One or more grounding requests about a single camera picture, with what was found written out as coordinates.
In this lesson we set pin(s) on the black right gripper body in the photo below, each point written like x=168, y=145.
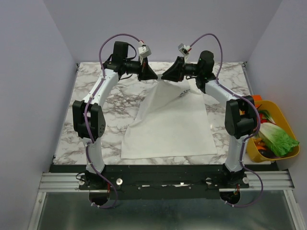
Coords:
x=181, y=68

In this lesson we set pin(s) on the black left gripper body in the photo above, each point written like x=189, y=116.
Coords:
x=132, y=66

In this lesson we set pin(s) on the white t-shirt with flower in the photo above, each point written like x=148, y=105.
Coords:
x=171, y=122

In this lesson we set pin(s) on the round blue orange brooch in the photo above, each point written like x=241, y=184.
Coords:
x=159, y=77

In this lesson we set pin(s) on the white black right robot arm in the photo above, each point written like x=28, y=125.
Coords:
x=241, y=118

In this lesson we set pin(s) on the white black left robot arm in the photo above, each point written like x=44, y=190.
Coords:
x=88, y=117

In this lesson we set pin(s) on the orange cardboard box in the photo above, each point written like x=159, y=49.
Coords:
x=257, y=97

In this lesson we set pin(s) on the red tomato toy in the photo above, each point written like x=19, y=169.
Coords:
x=263, y=118

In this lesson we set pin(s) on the green onion toy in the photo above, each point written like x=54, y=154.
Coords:
x=266, y=113

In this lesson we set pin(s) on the yellow plastic bin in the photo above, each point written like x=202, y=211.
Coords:
x=259, y=150

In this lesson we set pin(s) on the white cabbage toy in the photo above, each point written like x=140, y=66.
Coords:
x=268, y=131

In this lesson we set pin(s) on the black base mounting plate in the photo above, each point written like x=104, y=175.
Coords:
x=160, y=182

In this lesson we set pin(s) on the green lettuce toy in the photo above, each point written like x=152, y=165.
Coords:
x=283, y=144

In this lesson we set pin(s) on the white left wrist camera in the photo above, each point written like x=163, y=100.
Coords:
x=144, y=50

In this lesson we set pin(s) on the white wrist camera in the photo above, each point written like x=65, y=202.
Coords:
x=144, y=50
x=185, y=51

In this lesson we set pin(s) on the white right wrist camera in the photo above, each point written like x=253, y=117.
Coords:
x=185, y=51

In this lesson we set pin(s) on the aluminium frame rail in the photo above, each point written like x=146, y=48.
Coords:
x=51, y=183

